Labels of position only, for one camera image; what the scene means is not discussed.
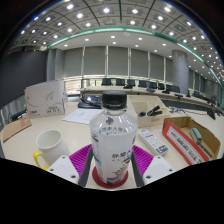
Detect white mug yellow handle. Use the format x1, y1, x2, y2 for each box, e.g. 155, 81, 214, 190
32, 129, 71, 171

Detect black device with cables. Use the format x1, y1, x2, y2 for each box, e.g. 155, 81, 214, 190
9, 109, 28, 122

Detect round recessed ceiling lights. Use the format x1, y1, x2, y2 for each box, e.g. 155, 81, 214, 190
19, 1, 223, 76

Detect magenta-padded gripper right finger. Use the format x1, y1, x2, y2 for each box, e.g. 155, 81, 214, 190
130, 144, 176, 188

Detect large white printed carton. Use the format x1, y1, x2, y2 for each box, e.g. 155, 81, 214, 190
24, 79, 69, 119

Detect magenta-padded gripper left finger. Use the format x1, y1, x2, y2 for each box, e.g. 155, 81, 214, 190
46, 143, 95, 189

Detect white printed paper sheet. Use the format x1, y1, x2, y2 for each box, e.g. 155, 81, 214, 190
62, 108, 104, 125

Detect black table microphone base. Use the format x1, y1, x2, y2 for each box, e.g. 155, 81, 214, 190
206, 109, 217, 120

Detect long curved conference desk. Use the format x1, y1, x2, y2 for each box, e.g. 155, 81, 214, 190
78, 85, 224, 113

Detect black desk telephone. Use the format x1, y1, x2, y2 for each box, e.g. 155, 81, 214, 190
77, 94, 104, 110

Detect black tools in beige box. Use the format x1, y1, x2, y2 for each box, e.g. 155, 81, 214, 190
138, 105, 164, 118

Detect teal grey board eraser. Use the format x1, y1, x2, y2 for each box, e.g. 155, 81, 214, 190
189, 127, 204, 145

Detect open beige cardboard box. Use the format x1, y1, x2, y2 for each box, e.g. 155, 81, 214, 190
127, 94, 172, 129

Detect open brown box red label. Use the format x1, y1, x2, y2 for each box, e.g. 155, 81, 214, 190
161, 115, 222, 167

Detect white drink bottle black cap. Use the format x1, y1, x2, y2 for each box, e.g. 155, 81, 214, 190
89, 90, 139, 186

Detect row of black office chairs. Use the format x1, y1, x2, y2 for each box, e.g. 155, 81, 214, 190
99, 77, 221, 104

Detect flat round red coaster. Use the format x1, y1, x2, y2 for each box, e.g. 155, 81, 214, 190
91, 165, 130, 190

